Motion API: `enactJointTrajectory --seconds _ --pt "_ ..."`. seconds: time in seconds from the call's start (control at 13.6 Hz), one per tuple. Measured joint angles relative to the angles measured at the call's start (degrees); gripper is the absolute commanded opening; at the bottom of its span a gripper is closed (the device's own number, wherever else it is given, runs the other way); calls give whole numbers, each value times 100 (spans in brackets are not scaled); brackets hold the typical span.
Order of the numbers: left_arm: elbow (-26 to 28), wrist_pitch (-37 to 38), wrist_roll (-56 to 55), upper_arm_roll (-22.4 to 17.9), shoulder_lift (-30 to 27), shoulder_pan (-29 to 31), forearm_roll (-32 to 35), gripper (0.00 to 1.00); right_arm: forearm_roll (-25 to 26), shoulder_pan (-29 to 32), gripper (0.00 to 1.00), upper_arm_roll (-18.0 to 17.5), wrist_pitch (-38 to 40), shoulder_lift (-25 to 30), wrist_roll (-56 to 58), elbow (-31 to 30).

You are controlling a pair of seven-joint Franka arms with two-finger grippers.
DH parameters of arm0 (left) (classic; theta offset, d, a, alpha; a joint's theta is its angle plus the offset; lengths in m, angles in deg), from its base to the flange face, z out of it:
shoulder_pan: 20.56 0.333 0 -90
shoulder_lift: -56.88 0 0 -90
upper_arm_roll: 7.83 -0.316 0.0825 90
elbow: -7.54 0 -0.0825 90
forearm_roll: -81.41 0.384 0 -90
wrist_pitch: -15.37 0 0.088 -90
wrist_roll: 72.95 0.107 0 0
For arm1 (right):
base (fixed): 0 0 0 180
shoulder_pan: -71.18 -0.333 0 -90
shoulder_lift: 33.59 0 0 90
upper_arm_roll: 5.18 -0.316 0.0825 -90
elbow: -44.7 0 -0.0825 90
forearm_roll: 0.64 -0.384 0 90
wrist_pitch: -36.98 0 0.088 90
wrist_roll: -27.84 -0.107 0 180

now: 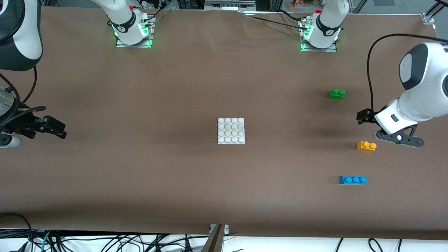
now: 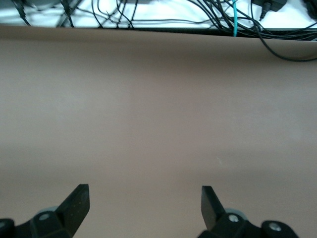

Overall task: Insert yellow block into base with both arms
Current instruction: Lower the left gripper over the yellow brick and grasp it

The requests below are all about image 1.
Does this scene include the black power cable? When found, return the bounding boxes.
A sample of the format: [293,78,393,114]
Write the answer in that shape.
[249,15,306,28]
[142,4,172,27]
[278,10,308,22]

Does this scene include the tangled black cables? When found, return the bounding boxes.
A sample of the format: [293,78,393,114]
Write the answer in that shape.
[0,229,210,252]

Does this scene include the orange patterned object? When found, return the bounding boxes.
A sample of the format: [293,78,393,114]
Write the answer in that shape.
[289,0,322,9]

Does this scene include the black looping cable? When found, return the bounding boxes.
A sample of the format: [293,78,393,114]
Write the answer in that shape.
[0,212,33,245]

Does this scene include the teal cable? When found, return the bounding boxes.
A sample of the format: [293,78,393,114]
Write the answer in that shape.
[39,230,53,252]

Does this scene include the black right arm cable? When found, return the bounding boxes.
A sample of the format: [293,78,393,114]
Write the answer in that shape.
[0,66,38,106]

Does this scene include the aluminium frame profile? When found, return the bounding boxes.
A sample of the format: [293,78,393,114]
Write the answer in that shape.
[204,0,256,12]

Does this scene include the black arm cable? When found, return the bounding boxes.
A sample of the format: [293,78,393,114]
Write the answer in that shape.
[367,33,448,114]
[0,66,38,106]

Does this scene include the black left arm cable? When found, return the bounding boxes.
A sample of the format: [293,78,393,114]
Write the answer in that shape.
[367,33,448,114]

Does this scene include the yellow two-stud block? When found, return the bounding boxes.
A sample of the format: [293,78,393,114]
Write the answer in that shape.
[356,141,377,153]

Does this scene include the brown table cover sheet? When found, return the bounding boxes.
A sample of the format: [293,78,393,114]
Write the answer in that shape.
[0,6,448,240]

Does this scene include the blue three-stud block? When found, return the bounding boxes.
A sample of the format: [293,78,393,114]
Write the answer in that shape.
[339,176,368,185]

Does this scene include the white studded base plate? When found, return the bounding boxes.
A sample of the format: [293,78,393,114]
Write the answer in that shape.
[217,117,245,145]

